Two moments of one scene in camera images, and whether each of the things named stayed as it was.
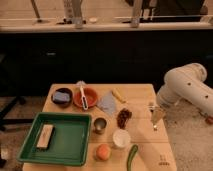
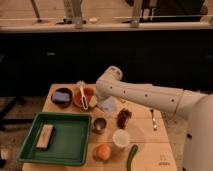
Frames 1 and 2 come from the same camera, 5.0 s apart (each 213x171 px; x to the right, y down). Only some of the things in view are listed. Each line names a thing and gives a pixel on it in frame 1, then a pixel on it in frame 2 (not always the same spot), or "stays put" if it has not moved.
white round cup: [121, 138] stays put
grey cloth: [107, 103] stays put
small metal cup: [99, 125] stays put
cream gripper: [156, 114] -> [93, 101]
